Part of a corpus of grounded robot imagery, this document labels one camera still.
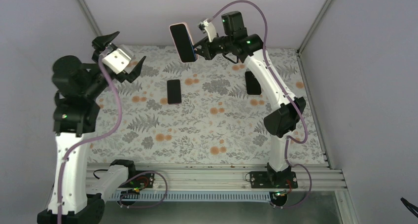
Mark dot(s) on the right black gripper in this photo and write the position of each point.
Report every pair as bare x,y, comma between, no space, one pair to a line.
206,52

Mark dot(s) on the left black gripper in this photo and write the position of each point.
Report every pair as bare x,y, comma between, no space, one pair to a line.
100,42

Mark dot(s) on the black phone case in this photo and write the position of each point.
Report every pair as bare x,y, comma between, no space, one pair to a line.
252,85

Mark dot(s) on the phone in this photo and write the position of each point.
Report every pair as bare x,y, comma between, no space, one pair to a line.
183,42
174,92

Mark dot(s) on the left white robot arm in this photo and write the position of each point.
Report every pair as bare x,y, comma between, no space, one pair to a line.
74,123

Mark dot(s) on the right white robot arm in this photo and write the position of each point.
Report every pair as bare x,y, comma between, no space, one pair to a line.
286,106

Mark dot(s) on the floral patterned table mat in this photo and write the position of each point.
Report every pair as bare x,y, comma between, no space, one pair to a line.
217,122

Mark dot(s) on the black object at edge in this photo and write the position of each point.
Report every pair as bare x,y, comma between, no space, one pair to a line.
410,207

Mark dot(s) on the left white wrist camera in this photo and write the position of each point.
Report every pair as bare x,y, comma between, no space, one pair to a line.
117,58

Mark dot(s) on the right aluminium frame post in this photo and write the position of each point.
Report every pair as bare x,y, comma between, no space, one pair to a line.
314,26

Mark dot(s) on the aluminium frame post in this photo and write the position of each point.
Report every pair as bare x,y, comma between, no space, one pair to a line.
314,26
89,16

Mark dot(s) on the left aluminium frame post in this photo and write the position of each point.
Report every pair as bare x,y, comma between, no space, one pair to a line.
89,16

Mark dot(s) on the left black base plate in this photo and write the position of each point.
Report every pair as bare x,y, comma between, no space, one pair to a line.
142,181

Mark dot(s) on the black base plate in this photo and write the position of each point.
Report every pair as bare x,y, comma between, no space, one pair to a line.
142,181
272,180

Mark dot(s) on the aluminium mounting rail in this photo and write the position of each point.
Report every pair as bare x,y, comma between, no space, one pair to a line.
221,177

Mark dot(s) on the slotted grey cable duct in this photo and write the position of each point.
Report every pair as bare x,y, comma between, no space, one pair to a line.
200,196

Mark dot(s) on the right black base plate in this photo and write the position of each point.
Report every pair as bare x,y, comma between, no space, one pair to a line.
272,180

